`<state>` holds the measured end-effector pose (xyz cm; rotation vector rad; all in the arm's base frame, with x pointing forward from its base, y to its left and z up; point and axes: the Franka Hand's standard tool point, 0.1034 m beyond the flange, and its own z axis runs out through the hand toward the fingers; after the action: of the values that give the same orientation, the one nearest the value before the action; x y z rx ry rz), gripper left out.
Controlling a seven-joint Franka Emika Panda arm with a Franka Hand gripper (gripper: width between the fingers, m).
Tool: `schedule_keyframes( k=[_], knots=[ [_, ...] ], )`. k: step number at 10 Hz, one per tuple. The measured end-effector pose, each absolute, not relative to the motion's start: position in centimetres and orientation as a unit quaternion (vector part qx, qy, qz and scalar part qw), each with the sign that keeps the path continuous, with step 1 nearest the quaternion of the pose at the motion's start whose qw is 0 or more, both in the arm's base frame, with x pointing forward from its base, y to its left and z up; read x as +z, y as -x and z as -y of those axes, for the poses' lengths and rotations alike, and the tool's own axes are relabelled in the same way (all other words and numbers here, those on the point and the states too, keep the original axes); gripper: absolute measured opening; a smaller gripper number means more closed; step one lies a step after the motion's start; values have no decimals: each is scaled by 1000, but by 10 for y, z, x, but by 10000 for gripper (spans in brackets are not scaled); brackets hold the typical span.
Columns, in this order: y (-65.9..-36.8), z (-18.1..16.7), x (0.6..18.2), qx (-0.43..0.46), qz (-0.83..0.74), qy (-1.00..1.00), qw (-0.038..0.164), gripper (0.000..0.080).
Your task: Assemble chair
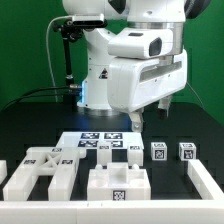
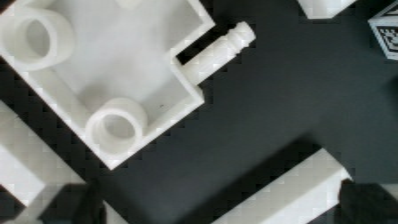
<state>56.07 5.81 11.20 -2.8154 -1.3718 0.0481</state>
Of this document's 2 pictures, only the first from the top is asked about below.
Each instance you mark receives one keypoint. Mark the background camera on stand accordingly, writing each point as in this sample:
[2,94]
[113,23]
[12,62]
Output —
[89,20]

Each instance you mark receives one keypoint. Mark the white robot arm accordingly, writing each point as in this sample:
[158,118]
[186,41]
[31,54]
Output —
[121,14]

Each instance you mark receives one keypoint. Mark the white small cube right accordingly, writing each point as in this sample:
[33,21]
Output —
[187,151]

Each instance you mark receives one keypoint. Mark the white chair seat part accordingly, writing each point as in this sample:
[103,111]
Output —
[118,182]

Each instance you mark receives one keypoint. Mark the white obstacle fence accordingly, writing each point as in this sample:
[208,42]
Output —
[209,209]

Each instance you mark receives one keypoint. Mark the white marker base plate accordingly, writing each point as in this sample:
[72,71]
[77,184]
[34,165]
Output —
[89,140]

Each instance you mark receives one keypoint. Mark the white small cube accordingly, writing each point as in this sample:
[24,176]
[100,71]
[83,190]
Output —
[187,151]
[159,151]

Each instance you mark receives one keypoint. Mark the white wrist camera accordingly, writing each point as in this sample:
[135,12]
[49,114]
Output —
[141,43]

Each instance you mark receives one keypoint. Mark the white block at left edge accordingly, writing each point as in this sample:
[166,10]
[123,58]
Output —
[3,170]

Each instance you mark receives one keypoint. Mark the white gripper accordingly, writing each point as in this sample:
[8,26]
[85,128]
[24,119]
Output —
[133,84]

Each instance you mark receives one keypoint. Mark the white chair back frame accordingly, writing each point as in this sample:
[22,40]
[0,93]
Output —
[61,163]

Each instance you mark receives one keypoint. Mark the white small cube left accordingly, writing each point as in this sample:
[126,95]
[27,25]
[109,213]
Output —
[159,151]

